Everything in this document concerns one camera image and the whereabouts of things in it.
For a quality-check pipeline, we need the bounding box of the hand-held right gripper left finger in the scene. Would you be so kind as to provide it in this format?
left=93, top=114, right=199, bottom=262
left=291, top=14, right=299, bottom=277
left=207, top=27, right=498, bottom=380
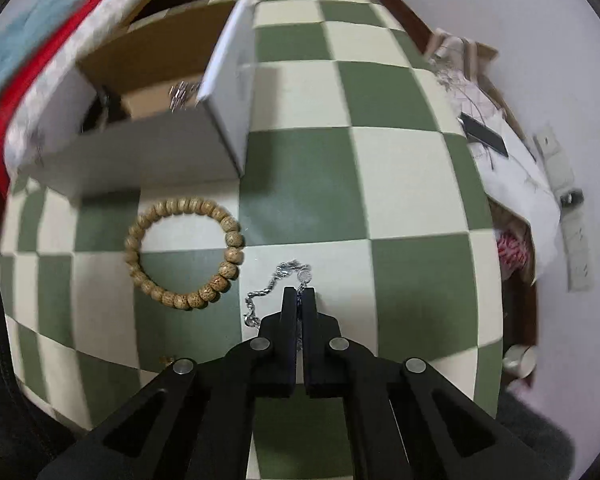
left=36, top=286, right=299, bottom=480

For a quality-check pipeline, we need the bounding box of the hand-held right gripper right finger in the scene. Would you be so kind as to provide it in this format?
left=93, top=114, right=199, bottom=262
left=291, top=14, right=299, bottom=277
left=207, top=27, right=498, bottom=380
left=299, top=287, right=548, bottom=480

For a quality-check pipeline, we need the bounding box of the silver chain bracelet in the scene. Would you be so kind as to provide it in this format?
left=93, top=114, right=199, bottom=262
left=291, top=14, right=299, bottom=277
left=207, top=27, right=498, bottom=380
left=243, top=261, right=315, bottom=330

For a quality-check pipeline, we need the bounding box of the white cardboard box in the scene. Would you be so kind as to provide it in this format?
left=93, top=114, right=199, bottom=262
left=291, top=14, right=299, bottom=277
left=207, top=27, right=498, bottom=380
left=16, top=0, right=257, bottom=202

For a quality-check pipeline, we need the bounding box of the silver jewelry piece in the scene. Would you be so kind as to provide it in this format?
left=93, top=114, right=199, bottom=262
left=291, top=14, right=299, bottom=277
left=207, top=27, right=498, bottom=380
left=169, top=81, right=203, bottom=109

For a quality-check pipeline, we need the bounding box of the green checkered tablecloth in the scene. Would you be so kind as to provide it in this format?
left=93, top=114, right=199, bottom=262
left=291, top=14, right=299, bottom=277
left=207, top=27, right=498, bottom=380
left=0, top=0, right=505, bottom=480

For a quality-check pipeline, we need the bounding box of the red white twine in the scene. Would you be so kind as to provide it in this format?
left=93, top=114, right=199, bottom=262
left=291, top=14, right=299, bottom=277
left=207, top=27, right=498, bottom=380
left=497, top=233, right=530, bottom=279

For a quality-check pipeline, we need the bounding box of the white cup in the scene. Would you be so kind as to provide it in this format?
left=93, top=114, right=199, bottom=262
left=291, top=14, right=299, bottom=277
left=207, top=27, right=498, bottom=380
left=502, top=344, right=538, bottom=379

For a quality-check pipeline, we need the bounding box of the black flat device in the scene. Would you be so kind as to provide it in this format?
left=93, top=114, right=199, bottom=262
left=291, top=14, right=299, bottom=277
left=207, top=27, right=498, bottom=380
left=458, top=112, right=510, bottom=159

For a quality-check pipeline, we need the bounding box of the white power strip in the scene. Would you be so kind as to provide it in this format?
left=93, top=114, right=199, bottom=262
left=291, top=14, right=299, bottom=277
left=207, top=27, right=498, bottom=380
left=533, top=123, right=594, bottom=293

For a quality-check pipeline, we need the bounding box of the wooden bead bracelet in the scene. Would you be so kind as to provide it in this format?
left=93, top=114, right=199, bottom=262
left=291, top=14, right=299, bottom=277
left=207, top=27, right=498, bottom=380
left=124, top=198, right=244, bottom=312

